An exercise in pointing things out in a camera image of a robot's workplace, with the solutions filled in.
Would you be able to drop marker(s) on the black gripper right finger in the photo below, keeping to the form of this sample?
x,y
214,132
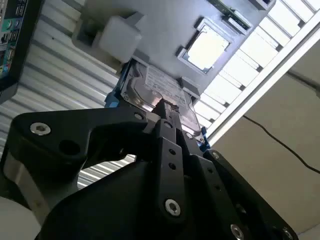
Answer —
x,y
217,185

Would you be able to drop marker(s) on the hard disk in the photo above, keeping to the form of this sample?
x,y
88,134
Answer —
x,y
155,82

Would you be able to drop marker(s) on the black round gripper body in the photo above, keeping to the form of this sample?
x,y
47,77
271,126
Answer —
x,y
112,212

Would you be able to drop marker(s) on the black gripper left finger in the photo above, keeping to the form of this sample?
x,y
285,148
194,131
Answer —
x,y
57,135

